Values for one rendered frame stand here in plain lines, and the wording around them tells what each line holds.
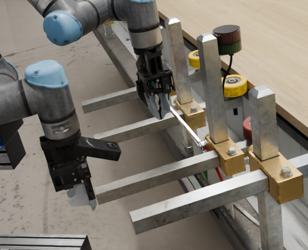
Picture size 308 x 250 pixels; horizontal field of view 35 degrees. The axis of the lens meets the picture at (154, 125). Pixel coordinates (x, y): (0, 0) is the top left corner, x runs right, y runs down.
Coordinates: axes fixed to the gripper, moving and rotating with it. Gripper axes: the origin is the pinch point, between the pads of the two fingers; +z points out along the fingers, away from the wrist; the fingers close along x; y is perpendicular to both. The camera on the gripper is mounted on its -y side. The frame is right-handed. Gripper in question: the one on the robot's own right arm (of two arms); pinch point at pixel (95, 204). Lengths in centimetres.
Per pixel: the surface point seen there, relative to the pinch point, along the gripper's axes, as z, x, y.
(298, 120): -7, 3, -51
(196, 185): 12.5, -10.7, -27.5
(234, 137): 21, -40, -51
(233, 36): -30.2, -1.1, -38.2
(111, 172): 83, -136, -14
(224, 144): -4.4, -0.8, -33.2
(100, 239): 83, -85, 2
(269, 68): -7, -27, -59
